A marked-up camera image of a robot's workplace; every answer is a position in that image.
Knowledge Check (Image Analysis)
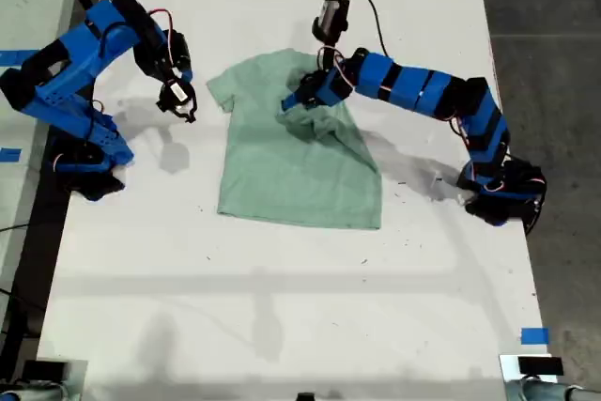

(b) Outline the long blue tape strip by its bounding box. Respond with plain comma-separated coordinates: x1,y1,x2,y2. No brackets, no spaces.
0,49,39,67

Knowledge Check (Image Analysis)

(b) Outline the camera black stalk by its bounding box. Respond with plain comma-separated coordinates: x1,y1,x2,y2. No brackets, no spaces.
318,39,342,74

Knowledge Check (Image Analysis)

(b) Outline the camera black cable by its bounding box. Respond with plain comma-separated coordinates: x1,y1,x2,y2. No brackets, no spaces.
339,0,390,57

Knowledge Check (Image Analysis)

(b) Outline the small black box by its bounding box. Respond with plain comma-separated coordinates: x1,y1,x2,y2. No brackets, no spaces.
22,361,67,381
517,357,563,377

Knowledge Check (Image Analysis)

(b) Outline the pale green T-shirt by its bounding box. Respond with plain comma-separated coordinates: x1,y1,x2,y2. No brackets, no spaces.
206,47,384,232

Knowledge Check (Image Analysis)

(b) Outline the teal clamp tube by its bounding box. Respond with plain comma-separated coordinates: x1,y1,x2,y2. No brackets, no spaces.
523,379,601,401

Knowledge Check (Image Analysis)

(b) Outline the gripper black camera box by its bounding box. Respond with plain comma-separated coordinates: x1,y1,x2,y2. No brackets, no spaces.
312,0,352,44
156,81,198,125

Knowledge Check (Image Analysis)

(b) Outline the rectangular blue tape patch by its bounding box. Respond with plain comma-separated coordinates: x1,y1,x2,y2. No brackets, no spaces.
520,328,549,345

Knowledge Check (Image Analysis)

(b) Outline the grey clamp tube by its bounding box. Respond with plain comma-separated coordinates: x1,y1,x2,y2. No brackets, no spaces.
0,384,67,401

